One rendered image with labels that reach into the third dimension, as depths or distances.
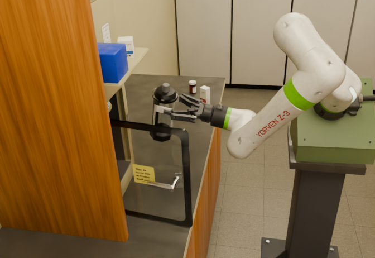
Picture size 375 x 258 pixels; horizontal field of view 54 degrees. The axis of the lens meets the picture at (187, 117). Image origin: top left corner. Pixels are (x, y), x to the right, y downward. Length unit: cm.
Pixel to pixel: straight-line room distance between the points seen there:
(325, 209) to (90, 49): 143
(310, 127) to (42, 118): 112
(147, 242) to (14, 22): 82
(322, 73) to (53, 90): 77
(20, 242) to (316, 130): 126
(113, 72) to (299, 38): 56
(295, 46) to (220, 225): 177
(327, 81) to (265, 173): 208
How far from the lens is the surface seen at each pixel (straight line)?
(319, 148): 172
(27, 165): 132
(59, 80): 108
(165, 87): 151
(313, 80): 116
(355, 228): 288
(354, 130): 177
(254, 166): 324
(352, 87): 156
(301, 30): 120
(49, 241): 148
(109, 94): 113
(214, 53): 434
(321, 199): 196
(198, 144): 182
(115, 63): 109
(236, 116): 149
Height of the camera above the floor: 196
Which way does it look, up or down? 30 degrees down
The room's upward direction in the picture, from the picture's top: 3 degrees counter-clockwise
